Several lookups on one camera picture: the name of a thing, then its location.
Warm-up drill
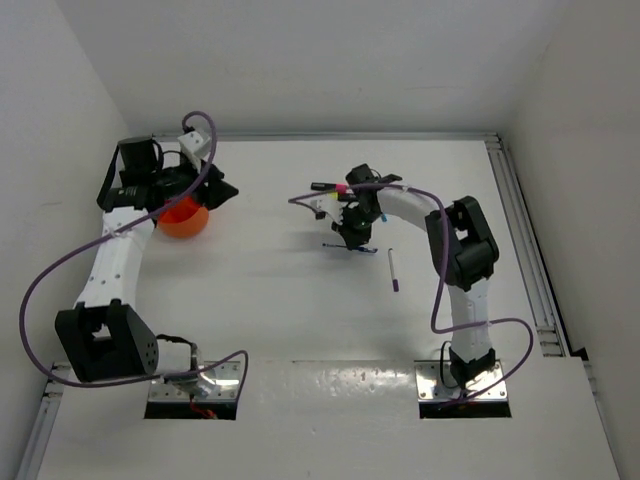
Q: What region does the black yellow highlighter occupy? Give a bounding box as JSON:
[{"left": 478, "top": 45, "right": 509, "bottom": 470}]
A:
[{"left": 328, "top": 192, "right": 357, "bottom": 204}]

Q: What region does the white pen purple cap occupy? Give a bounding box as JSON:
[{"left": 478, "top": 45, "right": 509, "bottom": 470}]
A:
[{"left": 387, "top": 248, "right": 400, "bottom": 293}]

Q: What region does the right aluminium table rail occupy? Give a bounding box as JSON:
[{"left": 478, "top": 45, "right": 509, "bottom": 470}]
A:
[{"left": 485, "top": 135, "right": 571, "bottom": 357}]

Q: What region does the metal base plate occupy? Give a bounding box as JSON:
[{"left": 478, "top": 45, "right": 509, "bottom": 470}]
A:
[
  {"left": 148, "top": 361, "right": 243, "bottom": 403},
  {"left": 415, "top": 360, "right": 508, "bottom": 404}
]

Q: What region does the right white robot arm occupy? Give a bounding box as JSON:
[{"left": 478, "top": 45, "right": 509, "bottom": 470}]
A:
[{"left": 332, "top": 164, "right": 499, "bottom": 388}]

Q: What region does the left aluminium table rail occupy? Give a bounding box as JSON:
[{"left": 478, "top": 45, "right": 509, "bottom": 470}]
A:
[{"left": 15, "top": 380, "right": 64, "bottom": 480}]

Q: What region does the aluminium table rail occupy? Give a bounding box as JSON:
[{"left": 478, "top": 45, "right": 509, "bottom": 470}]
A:
[
  {"left": 485, "top": 135, "right": 571, "bottom": 357},
  {"left": 15, "top": 380, "right": 64, "bottom": 480}
]

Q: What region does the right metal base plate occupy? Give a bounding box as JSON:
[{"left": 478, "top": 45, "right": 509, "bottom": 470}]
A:
[{"left": 415, "top": 360, "right": 508, "bottom": 404}]

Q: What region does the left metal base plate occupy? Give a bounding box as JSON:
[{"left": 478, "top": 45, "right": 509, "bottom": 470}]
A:
[{"left": 148, "top": 361, "right": 243, "bottom": 403}]

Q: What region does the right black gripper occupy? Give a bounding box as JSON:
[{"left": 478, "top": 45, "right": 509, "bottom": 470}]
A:
[{"left": 333, "top": 204, "right": 381, "bottom": 248}]

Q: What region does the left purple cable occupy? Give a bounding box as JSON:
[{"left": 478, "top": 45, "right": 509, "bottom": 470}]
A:
[{"left": 19, "top": 110, "right": 249, "bottom": 389}]

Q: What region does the black pink highlighter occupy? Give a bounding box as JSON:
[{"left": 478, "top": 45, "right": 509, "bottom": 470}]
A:
[{"left": 310, "top": 182, "right": 349, "bottom": 194}]

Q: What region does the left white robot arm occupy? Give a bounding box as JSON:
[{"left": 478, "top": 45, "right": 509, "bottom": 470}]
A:
[{"left": 55, "top": 130, "right": 239, "bottom": 384}]

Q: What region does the blue ballpoint pen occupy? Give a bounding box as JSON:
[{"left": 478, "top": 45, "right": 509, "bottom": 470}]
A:
[{"left": 322, "top": 243, "right": 378, "bottom": 254}]

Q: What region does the orange round organizer container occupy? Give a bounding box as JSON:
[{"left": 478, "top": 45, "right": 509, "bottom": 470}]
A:
[{"left": 157, "top": 196, "right": 209, "bottom": 239}]

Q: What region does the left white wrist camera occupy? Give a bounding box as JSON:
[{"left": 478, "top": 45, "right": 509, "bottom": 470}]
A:
[{"left": 177, "top": 130, "right": 212, "bottom": 165}]

